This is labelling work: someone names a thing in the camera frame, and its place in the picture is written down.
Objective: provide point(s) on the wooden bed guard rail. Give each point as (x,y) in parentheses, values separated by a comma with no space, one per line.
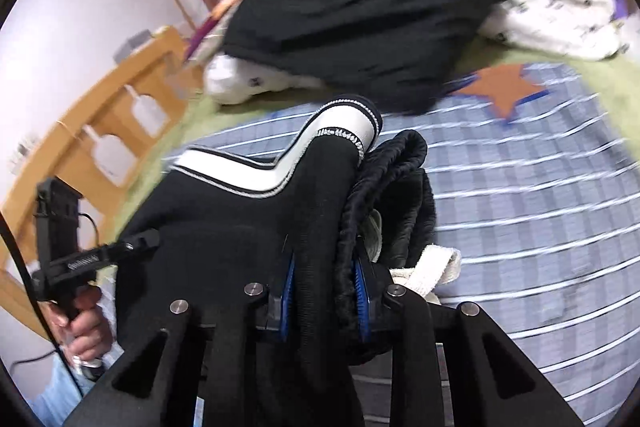
(106,109)

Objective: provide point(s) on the black pants with white stripe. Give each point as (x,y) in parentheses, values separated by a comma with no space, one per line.
(336,195)

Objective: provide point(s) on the purple patterned pillow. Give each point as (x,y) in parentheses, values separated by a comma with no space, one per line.
(207,40)

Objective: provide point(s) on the black garment pile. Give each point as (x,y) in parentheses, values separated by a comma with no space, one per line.
(397,53)

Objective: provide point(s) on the person's left hand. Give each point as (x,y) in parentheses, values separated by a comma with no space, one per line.
(89,335)

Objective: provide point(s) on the grey checkered bed mat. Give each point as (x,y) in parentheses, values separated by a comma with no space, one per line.
(544,209)

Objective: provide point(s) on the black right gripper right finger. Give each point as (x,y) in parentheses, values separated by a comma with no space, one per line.
(442,366)

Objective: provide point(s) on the white floral quilt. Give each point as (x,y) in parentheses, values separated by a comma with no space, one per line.
(589,30)

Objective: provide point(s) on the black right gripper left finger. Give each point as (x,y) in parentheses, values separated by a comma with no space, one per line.
(182,357)

